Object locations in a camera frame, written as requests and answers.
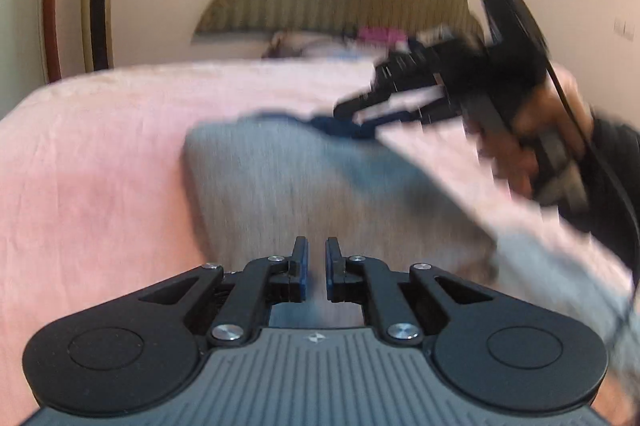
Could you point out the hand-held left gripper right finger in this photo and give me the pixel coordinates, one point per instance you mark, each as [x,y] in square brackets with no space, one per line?
[331,277]

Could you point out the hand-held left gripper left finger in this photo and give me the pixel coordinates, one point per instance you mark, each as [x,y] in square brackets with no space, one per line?
[300,277]

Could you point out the pile of mixed clothes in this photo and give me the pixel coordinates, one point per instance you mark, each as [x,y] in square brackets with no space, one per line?
[380,34]

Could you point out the beige wall switch plate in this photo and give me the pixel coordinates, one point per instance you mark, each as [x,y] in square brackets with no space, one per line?
[625,28]

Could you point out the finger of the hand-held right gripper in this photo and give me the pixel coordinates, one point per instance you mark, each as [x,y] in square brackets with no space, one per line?
[370,108]
[405,66]

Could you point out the person's right forearm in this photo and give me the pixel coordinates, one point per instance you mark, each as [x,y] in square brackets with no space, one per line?
[615,156]

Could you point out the grey shorts with navy waistband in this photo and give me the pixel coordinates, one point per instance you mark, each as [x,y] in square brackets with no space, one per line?
[275,186]

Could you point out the person's right hand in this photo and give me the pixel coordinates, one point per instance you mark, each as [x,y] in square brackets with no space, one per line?
[540,111]

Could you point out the pink bed sheet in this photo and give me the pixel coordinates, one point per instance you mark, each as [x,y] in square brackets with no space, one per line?
[90,156]

